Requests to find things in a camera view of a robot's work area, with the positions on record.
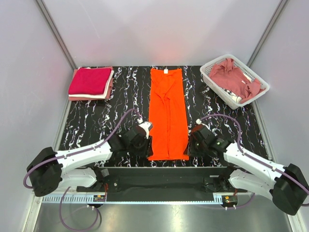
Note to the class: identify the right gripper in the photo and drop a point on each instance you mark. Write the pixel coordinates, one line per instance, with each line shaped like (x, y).
(189, 150)

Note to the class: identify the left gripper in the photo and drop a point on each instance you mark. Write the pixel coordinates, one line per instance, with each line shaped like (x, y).
(147, 151)

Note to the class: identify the orange t shirt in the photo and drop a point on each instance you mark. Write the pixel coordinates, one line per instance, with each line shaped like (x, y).
(167, 113)

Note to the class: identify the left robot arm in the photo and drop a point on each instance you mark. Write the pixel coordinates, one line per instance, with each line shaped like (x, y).
(48, 169)

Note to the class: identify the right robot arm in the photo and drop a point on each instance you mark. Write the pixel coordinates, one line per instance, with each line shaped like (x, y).
(285, 186)

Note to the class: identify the folded pink t shirt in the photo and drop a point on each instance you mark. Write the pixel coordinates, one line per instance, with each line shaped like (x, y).
(106, 94)

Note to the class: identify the white plastic basket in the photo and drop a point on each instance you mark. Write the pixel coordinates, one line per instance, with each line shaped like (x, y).
(206, 69)

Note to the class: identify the dusty pink t shirt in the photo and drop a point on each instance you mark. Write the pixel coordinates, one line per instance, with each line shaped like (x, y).
(228, 76)

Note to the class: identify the folded magenta t shirt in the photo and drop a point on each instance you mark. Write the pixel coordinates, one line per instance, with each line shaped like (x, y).
(89, 81)

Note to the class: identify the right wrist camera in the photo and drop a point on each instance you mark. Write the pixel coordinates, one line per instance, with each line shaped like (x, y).
(200, 130)

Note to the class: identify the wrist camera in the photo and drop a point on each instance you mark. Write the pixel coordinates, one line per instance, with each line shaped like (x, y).
(200, 130)
(146, 125)

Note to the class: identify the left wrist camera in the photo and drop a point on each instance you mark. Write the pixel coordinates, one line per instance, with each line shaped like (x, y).
(146, 125)

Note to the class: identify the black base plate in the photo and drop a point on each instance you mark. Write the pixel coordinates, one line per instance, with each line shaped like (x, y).
(164, 180)

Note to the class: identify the white cable duct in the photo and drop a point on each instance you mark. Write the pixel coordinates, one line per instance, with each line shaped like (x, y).
(144, 198)

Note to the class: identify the aluminium frame rail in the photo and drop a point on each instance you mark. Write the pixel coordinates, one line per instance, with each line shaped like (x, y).
(57, 191)

